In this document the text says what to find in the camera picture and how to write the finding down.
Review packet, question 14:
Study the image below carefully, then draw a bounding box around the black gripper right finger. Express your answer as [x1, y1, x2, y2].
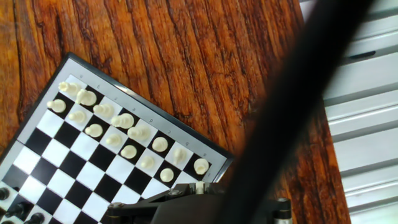
[205, 182, 293, 224]

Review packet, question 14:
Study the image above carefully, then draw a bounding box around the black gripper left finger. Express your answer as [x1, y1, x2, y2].
[106, 182, 197, 224]

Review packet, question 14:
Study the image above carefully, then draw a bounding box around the black white chessboard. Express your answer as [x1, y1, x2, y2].
[0, 52, 234, 224]

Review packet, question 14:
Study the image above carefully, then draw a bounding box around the white chess rook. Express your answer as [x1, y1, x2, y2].
[58, 81, 82, 96]
[193, 157, 210, 175]

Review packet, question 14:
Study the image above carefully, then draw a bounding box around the white chess knight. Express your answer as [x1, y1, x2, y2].
[75, 88, 98, 107]
[173, 147, 188, 166]

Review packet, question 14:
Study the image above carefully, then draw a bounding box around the white chess bishop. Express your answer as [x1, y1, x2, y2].
[92, 103, 115, 118]
[151, 136, 169, 153]

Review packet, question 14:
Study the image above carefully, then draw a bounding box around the white chess queen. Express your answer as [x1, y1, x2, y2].
[127, 126, 150, 141]

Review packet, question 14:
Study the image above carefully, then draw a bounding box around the white chess king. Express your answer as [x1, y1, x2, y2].
[111, 112, 135, 130]

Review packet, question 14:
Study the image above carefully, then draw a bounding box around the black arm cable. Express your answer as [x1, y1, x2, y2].
[214, 0, 376, 224]

